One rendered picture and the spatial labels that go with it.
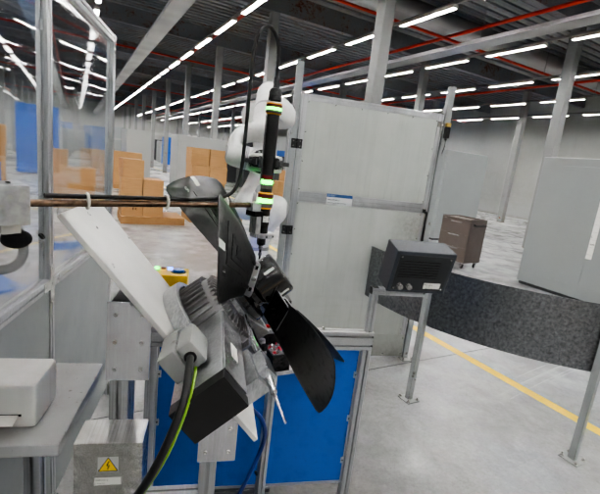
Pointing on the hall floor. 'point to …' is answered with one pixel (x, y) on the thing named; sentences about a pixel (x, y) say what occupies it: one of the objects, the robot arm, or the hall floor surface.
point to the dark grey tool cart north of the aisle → (464, 237)
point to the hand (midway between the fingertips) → (268, 163)
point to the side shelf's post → (34, 474)
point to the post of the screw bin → (265, 444)
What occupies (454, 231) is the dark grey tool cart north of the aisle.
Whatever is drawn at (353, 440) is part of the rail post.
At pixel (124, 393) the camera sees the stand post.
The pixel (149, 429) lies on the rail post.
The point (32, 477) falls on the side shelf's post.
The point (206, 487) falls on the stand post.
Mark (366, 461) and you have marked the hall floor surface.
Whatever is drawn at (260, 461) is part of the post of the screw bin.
